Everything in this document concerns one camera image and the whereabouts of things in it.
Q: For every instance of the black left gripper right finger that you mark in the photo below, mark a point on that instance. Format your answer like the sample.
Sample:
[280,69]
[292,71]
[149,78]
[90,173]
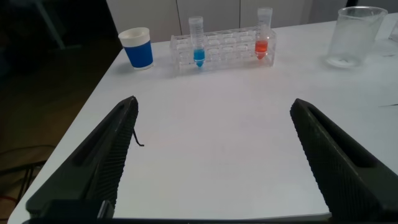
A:
[342,174]

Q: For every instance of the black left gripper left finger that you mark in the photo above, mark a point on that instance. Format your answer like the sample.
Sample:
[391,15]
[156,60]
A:
[93,168]

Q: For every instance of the clear glass beaker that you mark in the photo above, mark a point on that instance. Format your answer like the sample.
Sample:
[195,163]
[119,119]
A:
[351,40]

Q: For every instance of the test tube with red liquid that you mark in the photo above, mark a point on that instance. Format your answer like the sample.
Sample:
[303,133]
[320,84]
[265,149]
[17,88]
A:
[261,47]

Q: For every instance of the test tube with blue liquid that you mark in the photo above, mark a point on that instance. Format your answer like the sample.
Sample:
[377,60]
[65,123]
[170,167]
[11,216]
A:
[199,55]

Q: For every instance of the grey metal floor leg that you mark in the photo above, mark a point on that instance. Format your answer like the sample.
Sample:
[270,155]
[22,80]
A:
[29,169]

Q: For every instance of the blue white paper cup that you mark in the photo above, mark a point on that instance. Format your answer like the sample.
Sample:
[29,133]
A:
[140,56]

